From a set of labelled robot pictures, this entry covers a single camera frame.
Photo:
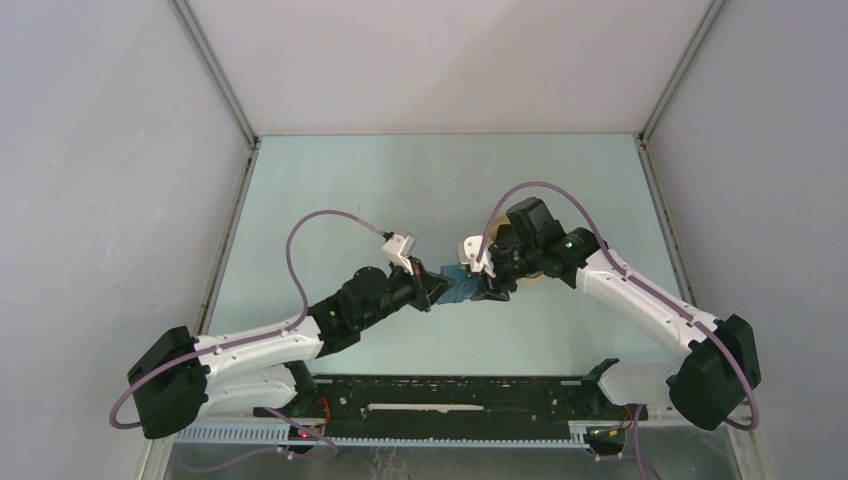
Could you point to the oval wooden tray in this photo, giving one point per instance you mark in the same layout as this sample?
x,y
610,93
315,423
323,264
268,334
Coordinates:
x,y
503,234

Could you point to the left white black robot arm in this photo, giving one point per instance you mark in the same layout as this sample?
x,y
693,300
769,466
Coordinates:
x,y
182,377

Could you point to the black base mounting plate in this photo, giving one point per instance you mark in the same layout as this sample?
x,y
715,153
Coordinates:
x,y
511,407

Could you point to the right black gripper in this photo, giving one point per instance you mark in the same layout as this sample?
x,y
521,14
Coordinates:
x,y
490,290

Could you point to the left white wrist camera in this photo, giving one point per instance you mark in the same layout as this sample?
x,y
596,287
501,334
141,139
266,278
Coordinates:
x,y
397,247

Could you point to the white cable duct strip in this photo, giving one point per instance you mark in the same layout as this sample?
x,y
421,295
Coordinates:
x,y
259,434

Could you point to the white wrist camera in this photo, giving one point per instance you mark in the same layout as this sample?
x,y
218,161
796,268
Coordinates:
x,y
397,247
473,254

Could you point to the blue leather card holder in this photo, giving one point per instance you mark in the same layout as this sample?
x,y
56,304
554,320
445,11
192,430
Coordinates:
x,y
466,284

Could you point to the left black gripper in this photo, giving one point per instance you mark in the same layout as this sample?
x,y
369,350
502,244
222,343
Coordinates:
x,y
427,287

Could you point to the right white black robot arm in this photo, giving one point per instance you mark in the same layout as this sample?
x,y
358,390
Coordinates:
x,y
713,364

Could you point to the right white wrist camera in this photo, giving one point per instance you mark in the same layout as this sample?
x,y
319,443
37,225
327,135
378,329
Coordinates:
x,y
473,254

